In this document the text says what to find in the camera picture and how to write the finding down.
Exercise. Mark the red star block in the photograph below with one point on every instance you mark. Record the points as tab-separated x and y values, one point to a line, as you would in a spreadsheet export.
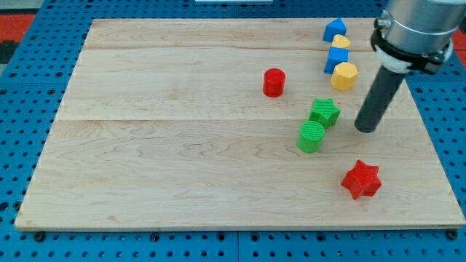
362	180

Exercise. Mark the blue cube block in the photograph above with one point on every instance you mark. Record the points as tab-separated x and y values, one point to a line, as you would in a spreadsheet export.
336	55

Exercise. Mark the green star block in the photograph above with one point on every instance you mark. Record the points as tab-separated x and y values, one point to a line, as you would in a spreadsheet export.
325	112

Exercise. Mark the blue triangle block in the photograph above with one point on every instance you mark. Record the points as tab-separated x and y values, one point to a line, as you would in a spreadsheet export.
333	28

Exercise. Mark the yellow hexagon block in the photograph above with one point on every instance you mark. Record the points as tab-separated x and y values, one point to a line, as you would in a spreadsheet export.
344	76

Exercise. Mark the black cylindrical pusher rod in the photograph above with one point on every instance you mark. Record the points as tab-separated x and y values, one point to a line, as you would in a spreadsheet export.
379	97

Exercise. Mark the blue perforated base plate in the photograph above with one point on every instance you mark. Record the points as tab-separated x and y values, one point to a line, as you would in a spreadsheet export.
32	86

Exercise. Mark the red cylinder block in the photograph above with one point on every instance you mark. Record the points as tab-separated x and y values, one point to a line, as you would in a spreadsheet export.
274	82

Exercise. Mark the green cylinder block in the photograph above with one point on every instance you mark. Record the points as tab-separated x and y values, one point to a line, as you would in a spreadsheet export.
310	137

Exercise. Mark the small yellow block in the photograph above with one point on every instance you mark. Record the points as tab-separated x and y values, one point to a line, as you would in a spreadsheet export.
340	41

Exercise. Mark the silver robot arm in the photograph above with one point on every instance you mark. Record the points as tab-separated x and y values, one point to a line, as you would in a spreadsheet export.
415	35

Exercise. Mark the wooden board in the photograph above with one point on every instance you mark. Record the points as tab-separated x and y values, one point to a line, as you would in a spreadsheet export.
164	126

